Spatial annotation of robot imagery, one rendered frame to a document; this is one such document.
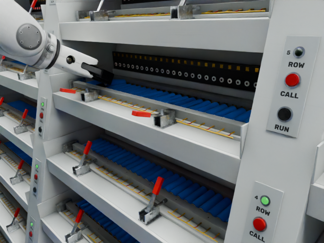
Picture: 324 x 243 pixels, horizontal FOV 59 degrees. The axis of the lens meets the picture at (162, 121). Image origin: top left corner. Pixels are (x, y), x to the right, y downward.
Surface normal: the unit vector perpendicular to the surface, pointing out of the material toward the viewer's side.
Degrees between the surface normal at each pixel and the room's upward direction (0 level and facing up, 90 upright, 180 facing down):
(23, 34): 92
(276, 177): 90
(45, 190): 90
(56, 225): 17
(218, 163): 107
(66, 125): 90
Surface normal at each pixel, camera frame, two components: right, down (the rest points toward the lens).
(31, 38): 0.69, 0.29
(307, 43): -0.70, 0.00
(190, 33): -0.71, 0.29
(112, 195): -0.05, -0.93
